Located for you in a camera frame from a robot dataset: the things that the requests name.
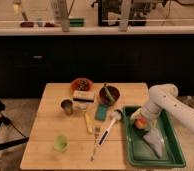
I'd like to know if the red orange apple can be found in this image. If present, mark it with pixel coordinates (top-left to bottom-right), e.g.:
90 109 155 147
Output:
135 118 147 129

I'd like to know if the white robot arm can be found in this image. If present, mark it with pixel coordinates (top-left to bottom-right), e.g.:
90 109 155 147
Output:
131 84 194 133

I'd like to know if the metal cup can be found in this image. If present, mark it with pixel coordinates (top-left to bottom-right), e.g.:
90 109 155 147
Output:
61 99 73 115

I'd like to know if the green plastic cup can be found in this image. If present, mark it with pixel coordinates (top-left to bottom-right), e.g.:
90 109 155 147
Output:
53 135 68 152

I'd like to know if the dark red bowl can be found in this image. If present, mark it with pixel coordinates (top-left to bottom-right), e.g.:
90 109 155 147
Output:
99 86 120 106

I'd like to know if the green vegetable in bowl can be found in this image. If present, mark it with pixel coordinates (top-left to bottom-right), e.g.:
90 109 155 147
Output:
103 82 115 103

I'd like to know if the green plastic tray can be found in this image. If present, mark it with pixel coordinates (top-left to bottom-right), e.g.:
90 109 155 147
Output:
123 106 186 168

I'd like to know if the teal sponge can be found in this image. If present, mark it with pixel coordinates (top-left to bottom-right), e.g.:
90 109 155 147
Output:
95 104 108 121

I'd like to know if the silver fork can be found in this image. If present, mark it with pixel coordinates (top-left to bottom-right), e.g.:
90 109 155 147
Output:
90 126 100 162

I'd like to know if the yellow banana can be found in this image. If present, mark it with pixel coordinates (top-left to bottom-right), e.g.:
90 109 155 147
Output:
85 113 93 134

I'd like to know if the orange bowl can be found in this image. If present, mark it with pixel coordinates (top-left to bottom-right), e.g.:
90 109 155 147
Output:
71 78 92 91

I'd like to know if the wooden table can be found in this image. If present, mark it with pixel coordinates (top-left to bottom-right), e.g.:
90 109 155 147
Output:
19 82 164 171

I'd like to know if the green box on counter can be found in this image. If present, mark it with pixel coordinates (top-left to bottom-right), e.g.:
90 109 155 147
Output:
70 18 85 27

